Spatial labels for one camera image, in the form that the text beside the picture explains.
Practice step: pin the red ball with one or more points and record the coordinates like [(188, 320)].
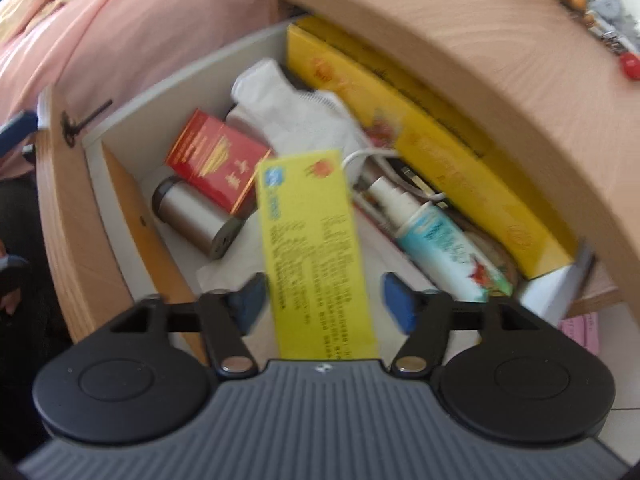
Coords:
[(630, 66)]

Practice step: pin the pink packet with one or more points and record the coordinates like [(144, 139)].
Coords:
[(582, 332)]

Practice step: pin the long yellow box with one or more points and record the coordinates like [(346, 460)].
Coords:
[(425, 150)]

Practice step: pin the red box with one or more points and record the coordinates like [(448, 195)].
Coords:
[(217, 160)]

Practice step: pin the black drawer key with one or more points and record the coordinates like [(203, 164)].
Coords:
[(82, 120)]

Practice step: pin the wooden drawer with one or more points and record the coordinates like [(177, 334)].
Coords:
[(150, 220)]

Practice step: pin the white sock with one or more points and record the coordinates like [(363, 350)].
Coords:
[(295, 110)]

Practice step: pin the silver metal cylinder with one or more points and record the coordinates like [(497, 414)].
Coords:
[(192, 215)]

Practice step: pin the pile of small trinkets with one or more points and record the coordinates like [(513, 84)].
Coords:
[(585, 0)]

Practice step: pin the white spray bottle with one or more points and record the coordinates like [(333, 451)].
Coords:
[(440, 245)]

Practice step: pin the wooden nightstand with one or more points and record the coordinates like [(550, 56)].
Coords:
[(500, 75)]

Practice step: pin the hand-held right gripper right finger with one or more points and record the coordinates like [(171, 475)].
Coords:
[(399, 305)]

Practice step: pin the yellow card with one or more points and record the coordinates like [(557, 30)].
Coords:
[(312, 255)]

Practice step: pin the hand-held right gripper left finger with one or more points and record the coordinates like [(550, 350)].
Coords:
[(250, 302)]

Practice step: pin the pink bed sheet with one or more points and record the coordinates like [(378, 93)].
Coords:
[(125, 25)]

